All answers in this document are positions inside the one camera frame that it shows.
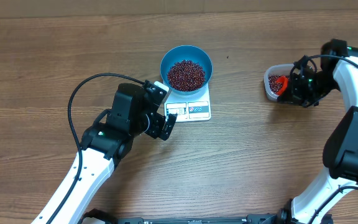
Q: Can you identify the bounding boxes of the teal plastic bowl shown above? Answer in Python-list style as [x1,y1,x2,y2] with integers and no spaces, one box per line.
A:
[160,45,213,94]

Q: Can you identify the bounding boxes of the clear plastic container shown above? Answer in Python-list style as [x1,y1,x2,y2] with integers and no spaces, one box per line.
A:
[264,64,293,102]

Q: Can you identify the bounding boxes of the red adzuki beans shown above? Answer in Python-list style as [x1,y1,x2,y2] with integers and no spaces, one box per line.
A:
[167,60,206,92]

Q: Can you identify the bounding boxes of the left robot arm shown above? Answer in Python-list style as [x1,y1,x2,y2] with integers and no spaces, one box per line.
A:
[34,81,177,223]

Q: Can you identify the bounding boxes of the red measuring scoop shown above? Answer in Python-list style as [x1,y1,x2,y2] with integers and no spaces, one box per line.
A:
[275,76,289,95]

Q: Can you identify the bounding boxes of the white digital kitchen scale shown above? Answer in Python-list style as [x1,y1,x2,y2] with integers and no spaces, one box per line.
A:
[164,85,211,123]

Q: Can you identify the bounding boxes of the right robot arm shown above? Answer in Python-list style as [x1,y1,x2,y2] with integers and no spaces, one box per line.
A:
[269,39,358,223]

